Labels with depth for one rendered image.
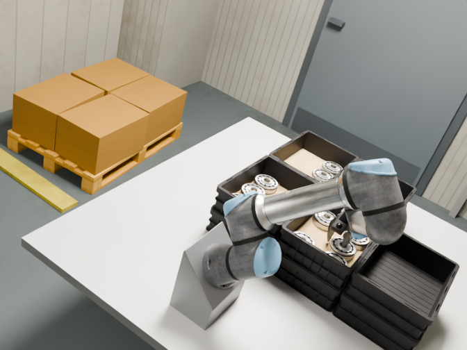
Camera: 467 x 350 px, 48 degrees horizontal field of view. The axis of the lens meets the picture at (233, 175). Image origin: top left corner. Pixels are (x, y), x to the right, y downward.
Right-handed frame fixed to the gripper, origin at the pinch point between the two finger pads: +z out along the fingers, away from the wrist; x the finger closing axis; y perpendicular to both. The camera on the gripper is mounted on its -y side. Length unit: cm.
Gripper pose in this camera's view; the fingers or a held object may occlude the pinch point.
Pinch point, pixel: (334, 244)
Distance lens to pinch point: 209.0
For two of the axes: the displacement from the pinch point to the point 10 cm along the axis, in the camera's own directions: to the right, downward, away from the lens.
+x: -7.9, -4.9, 3.6
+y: 5.6, -3.4, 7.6
